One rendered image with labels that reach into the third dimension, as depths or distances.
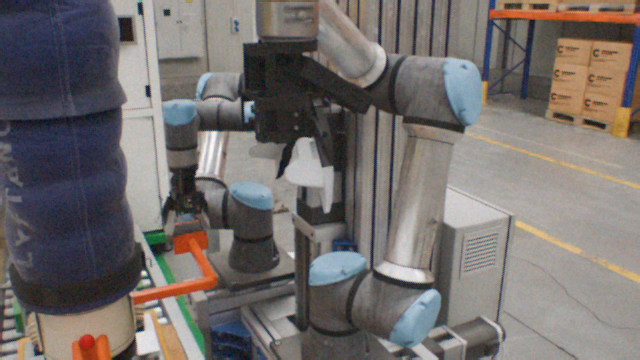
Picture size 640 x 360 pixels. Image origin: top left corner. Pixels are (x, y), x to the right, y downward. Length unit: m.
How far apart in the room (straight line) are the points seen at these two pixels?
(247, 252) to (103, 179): 0.67
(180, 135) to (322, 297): 0.50
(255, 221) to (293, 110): 0.88
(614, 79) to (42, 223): 8.14
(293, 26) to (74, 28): 0.38
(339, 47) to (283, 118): 0.31
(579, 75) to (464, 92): 8.00
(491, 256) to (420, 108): 0.63
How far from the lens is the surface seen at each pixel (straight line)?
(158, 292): 1.19
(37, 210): 0.96
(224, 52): 10.71
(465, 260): 1.44
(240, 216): 1.50
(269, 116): 0.64
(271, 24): 0.64
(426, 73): 1.00
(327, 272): 1.06
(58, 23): 0.89
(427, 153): 0.99
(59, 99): 0.90
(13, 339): 2.46
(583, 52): 8.92
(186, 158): 1.31
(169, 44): 10.15
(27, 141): 0.93
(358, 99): 0.69
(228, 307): 1.57
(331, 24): 0.90
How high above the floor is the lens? 1.76
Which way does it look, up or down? 19 degrees down
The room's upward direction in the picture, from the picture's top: straight up
